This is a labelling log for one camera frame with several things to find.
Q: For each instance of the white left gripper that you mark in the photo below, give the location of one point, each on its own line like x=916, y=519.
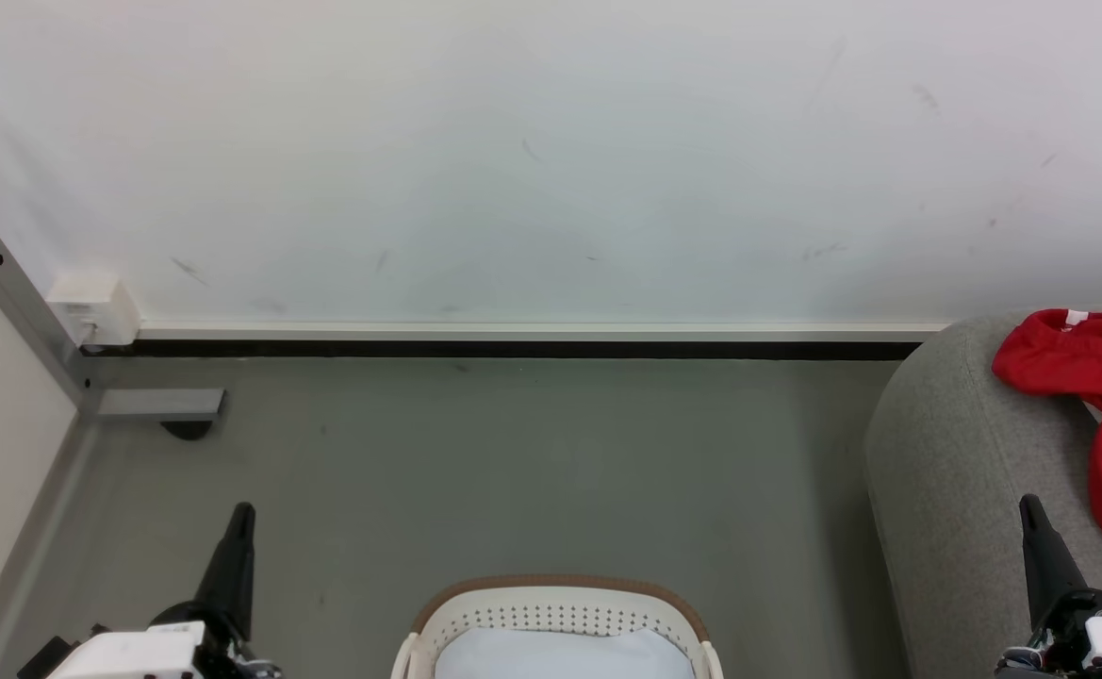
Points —
x=136, y=653

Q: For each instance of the white laundry basket brown rim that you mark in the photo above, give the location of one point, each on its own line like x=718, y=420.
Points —
x=560, y=608

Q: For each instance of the light blue clothing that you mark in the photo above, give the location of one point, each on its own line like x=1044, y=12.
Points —
x=565, y=655

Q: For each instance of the grey fabric sofa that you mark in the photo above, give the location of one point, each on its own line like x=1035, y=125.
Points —
x=965, y=490

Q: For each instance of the black round caster foot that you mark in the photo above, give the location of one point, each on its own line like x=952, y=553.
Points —
x=187, y=430

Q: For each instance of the grey metal foot bar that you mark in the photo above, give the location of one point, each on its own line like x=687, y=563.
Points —
x=159, y=404

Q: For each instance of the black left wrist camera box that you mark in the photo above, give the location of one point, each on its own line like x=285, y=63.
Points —
x=43, y=657

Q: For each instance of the white wall socket box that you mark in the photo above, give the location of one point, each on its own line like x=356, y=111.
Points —
x=98, y=309

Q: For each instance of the grey metal frame post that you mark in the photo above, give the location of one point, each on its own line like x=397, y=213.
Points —
x=23, y=311

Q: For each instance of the white wall base strip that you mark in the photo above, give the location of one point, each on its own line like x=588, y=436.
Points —
x=532, y=331

